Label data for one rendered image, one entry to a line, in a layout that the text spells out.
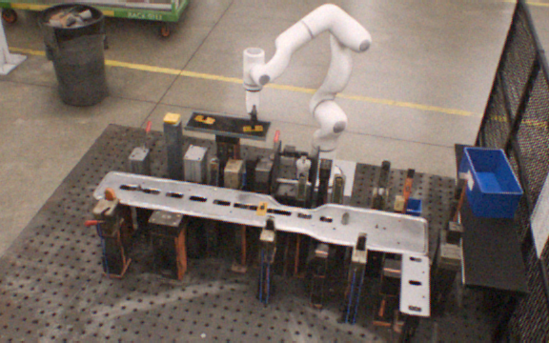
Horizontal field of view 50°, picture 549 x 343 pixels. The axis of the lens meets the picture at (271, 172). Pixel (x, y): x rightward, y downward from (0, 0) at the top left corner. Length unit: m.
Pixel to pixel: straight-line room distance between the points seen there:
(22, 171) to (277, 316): 2.60
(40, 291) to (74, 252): 0.24
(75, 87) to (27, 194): 1.14
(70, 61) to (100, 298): 2.73
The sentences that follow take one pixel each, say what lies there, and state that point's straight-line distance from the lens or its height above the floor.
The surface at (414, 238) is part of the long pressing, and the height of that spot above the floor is 1.00.
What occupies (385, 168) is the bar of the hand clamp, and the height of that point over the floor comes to 1.20.
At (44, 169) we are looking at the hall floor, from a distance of 4.51.
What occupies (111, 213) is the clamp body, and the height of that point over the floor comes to 1.04.
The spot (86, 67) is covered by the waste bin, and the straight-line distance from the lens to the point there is 4.96.
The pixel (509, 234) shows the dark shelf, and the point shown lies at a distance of 2.51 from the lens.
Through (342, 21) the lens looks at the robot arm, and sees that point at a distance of 2.51.
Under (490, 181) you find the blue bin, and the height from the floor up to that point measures 1.03.
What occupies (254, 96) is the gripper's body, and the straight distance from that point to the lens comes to 2.48.
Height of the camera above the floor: 2.60
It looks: 38 degrees down
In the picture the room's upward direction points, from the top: 3 degrees clockwise
